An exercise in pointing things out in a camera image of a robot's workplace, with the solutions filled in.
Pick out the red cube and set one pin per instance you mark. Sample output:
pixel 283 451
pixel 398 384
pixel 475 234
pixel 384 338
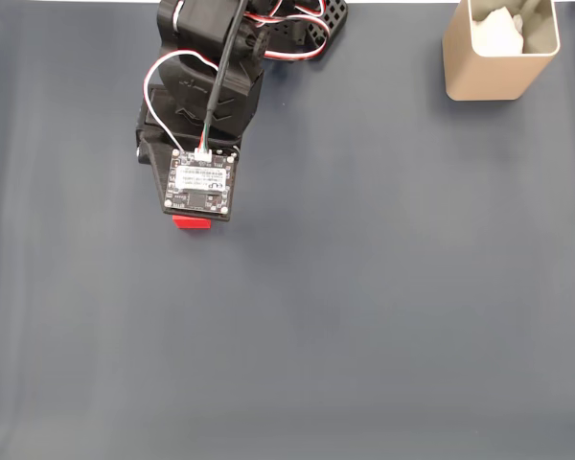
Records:
pixel 191 223

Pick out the beige box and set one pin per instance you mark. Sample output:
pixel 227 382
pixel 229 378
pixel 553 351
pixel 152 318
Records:
pixel 489 76

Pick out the grey table mat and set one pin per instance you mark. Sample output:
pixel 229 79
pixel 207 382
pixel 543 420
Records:
pixel 316 311

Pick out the white crumpled paper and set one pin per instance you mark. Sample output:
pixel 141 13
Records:
pixel 498 33

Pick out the camera circuit board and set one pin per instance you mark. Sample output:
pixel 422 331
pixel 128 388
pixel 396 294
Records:
pixel 201 184

